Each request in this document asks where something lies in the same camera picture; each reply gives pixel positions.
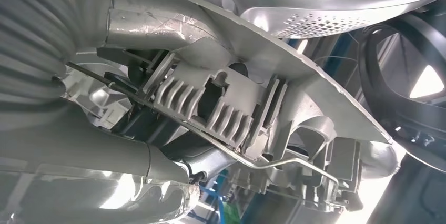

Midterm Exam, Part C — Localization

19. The black round plastic part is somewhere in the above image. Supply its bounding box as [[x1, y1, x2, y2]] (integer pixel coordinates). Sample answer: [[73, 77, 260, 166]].
[[358, 13, 446, 175]]

